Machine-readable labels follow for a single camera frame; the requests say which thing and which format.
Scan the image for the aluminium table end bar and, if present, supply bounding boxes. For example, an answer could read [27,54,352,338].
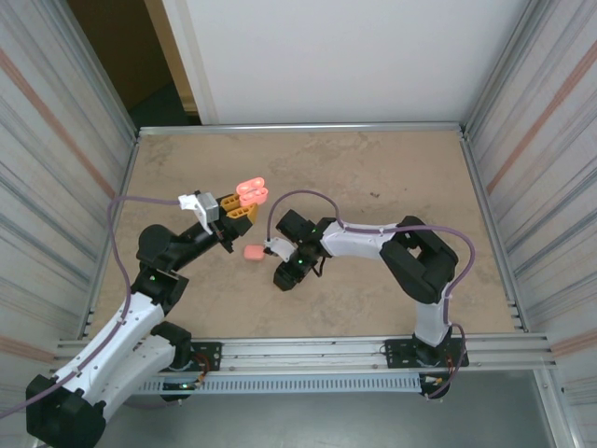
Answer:
[136,121,469,137]

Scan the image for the small controller board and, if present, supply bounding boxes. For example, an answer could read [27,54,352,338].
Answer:
[419,372,451,401]
[160,378,206,403]

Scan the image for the grey metal sheet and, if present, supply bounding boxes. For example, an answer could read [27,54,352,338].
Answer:
[100,394,561,448]

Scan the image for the brown wooden door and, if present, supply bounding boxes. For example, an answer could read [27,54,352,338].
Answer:
[67,0,187,113]

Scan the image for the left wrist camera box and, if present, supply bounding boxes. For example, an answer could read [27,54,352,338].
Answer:
[177,189,221,234]

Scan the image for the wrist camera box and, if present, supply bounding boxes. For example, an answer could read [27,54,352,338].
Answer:
[177,189,221,234]
[262,236,294,260]

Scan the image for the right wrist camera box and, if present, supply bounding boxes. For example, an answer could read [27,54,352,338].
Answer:
[262,236,294,260]

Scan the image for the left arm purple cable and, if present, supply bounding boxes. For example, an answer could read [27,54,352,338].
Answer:
[0,194,183,419]

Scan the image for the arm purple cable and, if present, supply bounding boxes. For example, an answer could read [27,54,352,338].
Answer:
[0,194,183,419]
[265,189,477,401]

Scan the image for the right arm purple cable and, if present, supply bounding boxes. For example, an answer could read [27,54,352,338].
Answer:
[265,189,477,401]

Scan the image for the aluminium side rail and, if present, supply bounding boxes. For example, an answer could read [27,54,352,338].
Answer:
[76,133,144,340]
[459,130,531,333]

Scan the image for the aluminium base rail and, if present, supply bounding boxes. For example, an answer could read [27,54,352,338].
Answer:
[49,331,559,378]

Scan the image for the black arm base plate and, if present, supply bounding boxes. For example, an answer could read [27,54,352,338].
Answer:
[383,337,470,371]
[153,341,223,373]

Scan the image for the grey slotted cable duct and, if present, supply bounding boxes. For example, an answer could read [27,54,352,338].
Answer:
[125,375,423,397]

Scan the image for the white door frame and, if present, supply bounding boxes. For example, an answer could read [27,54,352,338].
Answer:
[144,0,220,126]

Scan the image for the aluminium corner post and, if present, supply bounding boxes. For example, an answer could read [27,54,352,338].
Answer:
[459,0,542,136]
[55,0,141,141]

